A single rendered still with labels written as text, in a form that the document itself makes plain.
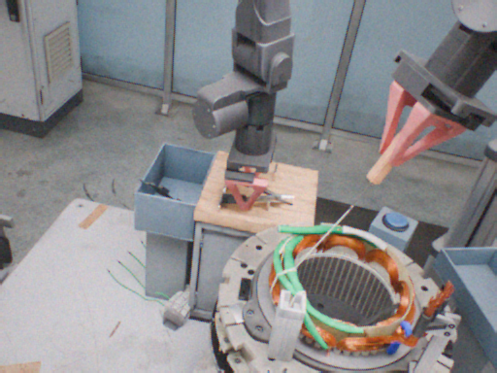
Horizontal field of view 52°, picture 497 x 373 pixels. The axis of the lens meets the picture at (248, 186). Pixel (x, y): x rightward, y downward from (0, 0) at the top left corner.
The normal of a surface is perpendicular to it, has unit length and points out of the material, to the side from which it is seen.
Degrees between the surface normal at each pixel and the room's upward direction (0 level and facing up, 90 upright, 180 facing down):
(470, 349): 90
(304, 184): 0
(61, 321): 0
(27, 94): 90
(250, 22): 98
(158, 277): 90
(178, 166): 90
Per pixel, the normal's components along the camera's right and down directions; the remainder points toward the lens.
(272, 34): 0.61, 0.55
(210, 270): -0.16, 0.58
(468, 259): 0.17, 0.61
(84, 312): 0.13, -0.80
